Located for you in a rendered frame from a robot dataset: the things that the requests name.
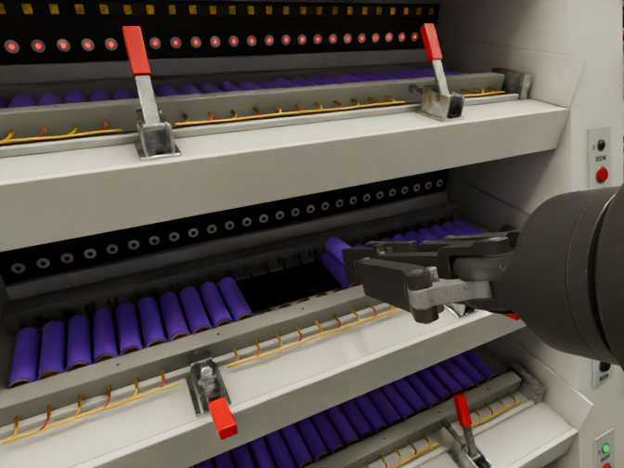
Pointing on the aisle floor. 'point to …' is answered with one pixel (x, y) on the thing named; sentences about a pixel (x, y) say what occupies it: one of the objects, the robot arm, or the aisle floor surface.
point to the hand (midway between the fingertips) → (380, 262)
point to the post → (603, 110)
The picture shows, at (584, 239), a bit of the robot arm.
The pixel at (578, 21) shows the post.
